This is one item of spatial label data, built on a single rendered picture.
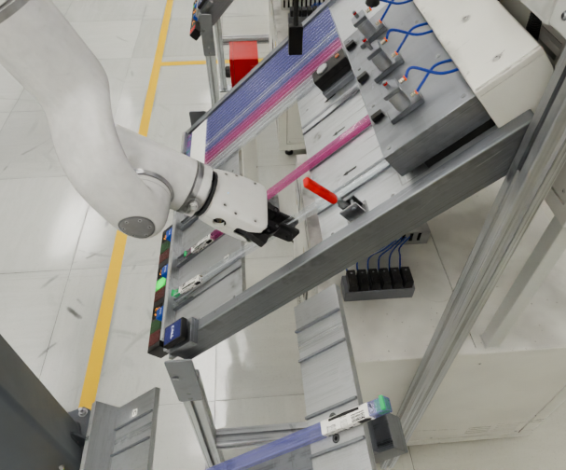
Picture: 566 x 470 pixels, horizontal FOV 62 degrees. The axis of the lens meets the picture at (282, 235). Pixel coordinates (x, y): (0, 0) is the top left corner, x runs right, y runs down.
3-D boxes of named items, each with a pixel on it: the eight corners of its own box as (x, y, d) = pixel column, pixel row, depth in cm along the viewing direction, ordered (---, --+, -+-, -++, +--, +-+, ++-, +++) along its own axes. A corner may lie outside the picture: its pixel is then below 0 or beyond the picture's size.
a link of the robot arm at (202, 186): (196, 190, 66) (214, 198, 67) (200, 149, 72) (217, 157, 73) (171, 223, 71) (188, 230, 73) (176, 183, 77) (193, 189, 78)
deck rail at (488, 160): (188, 361, 92) (162, 351, 88) (189, 352, 93) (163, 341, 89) (555, 147, 59) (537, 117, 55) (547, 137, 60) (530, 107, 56)
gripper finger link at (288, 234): (268, 229, 75) (301, 243, 78) (267, 214, 77) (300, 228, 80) (256, 241, 76) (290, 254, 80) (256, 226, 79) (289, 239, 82)
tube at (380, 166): (176, 298, 94) (172, 296, 94) (177, 292, 95) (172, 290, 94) (393, 165, 70) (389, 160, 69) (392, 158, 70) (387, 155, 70)
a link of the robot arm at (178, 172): (195, 191, 66) (200, 149, 72) (102, 152, 60) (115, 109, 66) (170, 226, 71) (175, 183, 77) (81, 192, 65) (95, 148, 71)
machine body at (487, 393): (312, 460, 143) (326, 364, 97) (291, 277, 190) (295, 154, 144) (520, 443, 146) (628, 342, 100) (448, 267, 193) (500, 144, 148)
